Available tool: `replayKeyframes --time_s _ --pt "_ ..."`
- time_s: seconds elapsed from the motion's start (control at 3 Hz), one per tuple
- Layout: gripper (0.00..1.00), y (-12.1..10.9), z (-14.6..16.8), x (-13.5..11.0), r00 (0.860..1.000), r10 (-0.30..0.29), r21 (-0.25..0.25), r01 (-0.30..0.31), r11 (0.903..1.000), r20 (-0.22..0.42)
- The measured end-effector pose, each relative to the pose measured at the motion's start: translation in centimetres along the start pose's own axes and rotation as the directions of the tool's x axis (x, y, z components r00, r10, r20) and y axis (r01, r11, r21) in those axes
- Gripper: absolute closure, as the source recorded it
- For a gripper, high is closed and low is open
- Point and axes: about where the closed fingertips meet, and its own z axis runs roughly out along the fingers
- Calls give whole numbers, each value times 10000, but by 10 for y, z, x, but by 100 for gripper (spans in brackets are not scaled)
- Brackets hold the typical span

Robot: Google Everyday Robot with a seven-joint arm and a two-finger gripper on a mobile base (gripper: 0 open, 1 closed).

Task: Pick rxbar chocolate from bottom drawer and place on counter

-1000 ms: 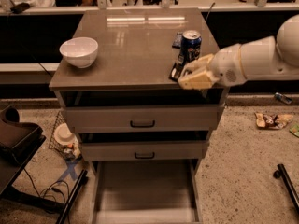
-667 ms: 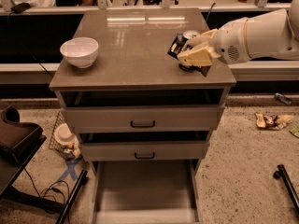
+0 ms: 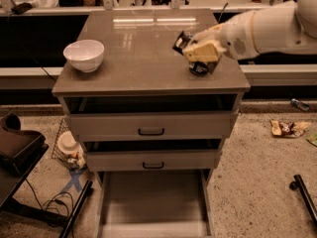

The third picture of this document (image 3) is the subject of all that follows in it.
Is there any brown chip bag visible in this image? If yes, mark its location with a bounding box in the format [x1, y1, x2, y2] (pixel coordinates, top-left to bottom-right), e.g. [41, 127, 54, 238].
[270, 120, 311, 138]

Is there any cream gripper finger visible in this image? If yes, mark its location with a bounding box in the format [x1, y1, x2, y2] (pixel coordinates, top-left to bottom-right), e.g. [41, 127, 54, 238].
[191, 24, 223, 43]
[182, 40, 227, 63]

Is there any black cable on floor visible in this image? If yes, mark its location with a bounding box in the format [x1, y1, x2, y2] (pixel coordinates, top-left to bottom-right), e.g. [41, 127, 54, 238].
[24, 178, 75, 228]

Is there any small blue can on floor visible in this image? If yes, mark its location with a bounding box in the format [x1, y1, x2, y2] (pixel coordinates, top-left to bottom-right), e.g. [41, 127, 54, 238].
[290, 98, 309, 111]

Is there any wire basket with items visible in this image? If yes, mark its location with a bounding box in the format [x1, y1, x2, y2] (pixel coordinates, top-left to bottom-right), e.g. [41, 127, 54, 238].
[52, 120, 86, 170]

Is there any blue tape cross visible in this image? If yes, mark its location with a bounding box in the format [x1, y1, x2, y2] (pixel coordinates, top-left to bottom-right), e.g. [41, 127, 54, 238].
[61, 168, 85, 192]

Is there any white ceramic bowl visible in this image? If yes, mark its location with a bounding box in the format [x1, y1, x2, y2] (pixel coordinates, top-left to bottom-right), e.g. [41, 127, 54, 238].
[63, 40, 104, 72]

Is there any middle grey drawer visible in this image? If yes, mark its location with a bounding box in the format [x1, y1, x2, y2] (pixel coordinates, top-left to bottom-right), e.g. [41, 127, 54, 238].
[85, 139, 222, 172]

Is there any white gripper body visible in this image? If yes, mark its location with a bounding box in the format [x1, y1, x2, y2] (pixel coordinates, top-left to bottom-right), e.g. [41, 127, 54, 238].
[219, 10, 259, 60]

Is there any blue soda can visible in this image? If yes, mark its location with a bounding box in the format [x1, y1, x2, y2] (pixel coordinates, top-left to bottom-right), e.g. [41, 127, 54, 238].
[189, 61, 217, 76]

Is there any green packet on floor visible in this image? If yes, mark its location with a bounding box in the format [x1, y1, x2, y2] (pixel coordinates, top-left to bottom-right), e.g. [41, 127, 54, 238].
[307, 133, 317, 147]

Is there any black base leg left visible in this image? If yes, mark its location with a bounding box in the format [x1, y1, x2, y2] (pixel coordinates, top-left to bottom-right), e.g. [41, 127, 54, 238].
[58, 180, 93, 238]

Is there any bottom grey drawer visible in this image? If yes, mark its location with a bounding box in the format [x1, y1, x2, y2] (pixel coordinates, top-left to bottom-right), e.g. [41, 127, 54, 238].
[96, 170, 215, 238]

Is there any black wheeled base leg right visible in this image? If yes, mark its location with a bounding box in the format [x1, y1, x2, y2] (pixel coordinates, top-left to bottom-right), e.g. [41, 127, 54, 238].
[289, 175, 317, 228]

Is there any top grey drawer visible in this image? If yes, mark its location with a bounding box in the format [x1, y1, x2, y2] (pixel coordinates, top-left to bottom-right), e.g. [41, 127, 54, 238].
[65, 94, 238, 142]

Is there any black rxbar chocolate bar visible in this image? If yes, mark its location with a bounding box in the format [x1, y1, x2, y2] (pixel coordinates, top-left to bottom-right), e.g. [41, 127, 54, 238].
[172, 32, 192, 55]

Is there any grey drawer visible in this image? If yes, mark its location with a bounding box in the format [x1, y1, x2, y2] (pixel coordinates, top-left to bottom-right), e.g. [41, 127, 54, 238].
[96, 170, 215, 238]
[65, 94, 238, 142]
[85, 139, 222, 172]

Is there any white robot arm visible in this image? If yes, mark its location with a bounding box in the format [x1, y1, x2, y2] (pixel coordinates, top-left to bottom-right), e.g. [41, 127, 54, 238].
[182, 0, 317, 63]

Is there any grey drawer cabinet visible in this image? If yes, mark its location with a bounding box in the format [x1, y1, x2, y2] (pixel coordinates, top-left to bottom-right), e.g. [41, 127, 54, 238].
[52, 8, 252, 238]

